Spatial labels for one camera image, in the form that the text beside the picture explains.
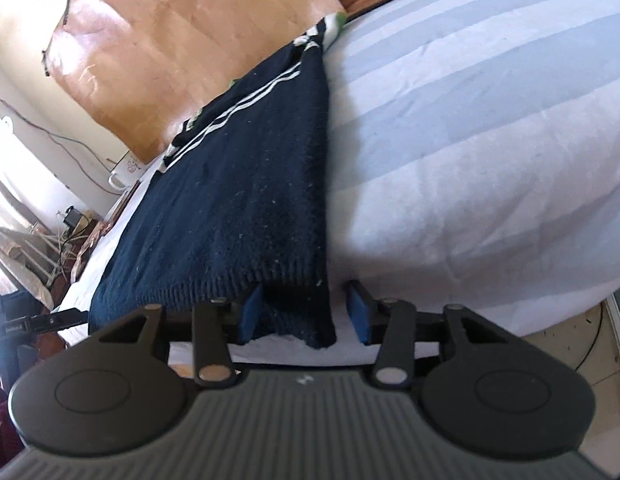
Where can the black charger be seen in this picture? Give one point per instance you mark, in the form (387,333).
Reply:
(72,217)

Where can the dark red cloth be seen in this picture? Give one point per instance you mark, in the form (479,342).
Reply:
(2,425)

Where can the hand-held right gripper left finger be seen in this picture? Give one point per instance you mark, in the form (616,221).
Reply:
(251,317)

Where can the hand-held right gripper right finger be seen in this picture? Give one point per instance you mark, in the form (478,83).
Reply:
(357,315)

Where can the white enamel mug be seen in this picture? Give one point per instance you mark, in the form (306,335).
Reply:
(127,172)

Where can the brown wooden tray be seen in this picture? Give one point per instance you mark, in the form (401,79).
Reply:
(120,207)

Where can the wood pattern vinyl sheet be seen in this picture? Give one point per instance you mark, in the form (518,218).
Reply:
(189,35)

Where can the navy green white knit sweater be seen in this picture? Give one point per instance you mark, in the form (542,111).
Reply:
(229,200)

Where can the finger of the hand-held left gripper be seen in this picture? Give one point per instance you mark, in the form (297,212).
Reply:
(64,318)

